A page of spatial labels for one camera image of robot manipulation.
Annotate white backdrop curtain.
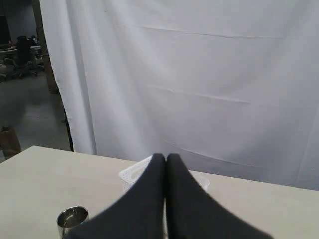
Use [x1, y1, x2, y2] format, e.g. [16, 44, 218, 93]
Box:
[40, 0, 319, 190]

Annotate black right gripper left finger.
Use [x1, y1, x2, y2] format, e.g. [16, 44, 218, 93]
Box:
[66, 153, 165, 239]

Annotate black office chair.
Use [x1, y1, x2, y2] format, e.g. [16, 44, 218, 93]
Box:
[12, 36, 38, 79]

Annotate brown cardboard box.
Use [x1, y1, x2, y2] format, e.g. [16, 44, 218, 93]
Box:
[0, 126, 21, 159]

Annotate white perforated plastic basket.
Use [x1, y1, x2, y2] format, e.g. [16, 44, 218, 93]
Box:
[119, 156, 210, 192]

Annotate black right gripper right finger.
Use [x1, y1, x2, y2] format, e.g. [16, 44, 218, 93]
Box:
[165, 153, 271, 239]

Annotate stainless steel cup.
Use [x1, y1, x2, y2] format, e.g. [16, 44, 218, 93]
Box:
[56, 206, 89, 239]

